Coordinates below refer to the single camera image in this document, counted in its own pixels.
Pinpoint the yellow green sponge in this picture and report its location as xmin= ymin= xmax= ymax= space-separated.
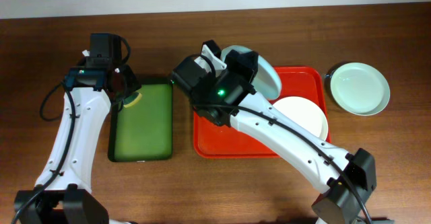
xmin=123 ymin=91 xmax=142 ymax=108

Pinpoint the light blue plate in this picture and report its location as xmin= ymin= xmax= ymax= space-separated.
xmin=221 ymin=45 xmax=282 ymax=100

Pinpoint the white cream plate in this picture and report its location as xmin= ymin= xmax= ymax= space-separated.
xmin=273 ymin=96 xmax=329 ymax=141

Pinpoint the pale green plate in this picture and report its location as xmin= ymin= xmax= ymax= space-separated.
xmin=328 ymin=63 xmax=391 ymax=116

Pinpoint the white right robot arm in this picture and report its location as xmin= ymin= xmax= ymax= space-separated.
xmin=170 ymin=40 xmax=376 ymax=223

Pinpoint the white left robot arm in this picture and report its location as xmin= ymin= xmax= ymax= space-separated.
xmin=11 ymin=33 xmax=141 ymax=223

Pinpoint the red plastic tray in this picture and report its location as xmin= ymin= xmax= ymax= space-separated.
xmin=193 ymin=66 xmax=331 ymax=159

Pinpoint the green tray with black rim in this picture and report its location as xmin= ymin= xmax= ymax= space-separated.
xmin=108 ymin=78 xmax=173 ymax=162

